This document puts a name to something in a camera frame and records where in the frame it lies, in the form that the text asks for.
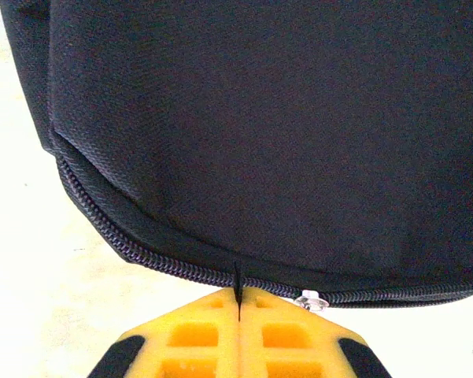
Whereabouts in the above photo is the black fabric backpack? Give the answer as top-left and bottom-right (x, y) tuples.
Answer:
(0, 0), (473, 313)

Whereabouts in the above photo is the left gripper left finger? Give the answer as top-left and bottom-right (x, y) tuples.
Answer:
(87, 288), (242, 378)

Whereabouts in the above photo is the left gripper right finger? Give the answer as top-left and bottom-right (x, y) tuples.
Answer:
(238, 287), (393, 378)

